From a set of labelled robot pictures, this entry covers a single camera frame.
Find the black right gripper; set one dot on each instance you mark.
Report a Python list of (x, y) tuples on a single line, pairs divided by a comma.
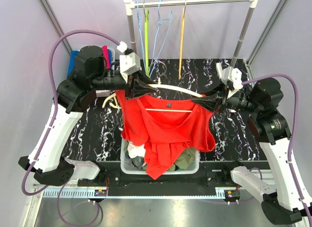
[(211, 101)]

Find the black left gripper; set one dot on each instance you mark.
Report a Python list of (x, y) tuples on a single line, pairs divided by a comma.
[(140, 87)]

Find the cream white hanger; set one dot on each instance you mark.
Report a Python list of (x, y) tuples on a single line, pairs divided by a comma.
[(157, 86)]

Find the red tank top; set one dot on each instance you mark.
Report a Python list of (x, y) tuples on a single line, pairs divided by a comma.
[(165, 128)]

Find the white pink garment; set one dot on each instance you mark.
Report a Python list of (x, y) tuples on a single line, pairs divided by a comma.
[(135, 150)]

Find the yellow hanger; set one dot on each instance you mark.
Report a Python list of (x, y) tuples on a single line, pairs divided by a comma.
[(181, 40)]

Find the light blue wire hanger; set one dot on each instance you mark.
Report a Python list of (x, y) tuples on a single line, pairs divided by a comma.
[(164, 25)]

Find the olive green tank top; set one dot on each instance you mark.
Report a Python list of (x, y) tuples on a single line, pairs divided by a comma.
[(184, 160)]

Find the blue-grey tank top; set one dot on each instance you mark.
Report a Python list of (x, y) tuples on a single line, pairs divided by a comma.
[(137, 162)]

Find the neon green hanger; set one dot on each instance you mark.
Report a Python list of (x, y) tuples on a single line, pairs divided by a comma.
[(146, 39)]

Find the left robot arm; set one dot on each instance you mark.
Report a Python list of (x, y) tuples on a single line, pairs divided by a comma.
[(73, 97)]

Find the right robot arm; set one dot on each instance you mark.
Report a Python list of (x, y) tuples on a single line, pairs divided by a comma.
[(287, 202)]

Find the empty light blue hanger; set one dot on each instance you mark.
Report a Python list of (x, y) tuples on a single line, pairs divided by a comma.
[(140, 33)]

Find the white back laundry basket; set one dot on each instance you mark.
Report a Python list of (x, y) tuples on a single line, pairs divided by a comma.
[(111, 54)]

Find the white laundry basket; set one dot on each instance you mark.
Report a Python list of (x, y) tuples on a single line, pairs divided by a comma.
[(111, 54), (128, 168)]

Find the pink folded garment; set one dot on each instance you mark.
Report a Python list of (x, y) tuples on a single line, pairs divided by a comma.
[(106, 56)]

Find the blue folded garment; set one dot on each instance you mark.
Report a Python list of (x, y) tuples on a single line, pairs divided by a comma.
[(72, 61)]

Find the white front laundry basket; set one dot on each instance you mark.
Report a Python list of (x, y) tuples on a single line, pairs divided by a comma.
[(128, 168)]

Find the metal clothes rack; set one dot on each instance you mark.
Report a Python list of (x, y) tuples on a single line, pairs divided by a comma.
[(130, 5)]

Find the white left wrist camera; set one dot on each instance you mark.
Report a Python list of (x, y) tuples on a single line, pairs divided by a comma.
[(129, 62)]

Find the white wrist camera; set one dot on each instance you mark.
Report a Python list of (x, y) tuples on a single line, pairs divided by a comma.
[(129, 62), (231, 77)]

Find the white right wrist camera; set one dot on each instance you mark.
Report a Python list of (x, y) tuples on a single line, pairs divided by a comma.
[(231, 77)]

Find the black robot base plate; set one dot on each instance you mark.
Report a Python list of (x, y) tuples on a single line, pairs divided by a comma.
[(201, 183)]

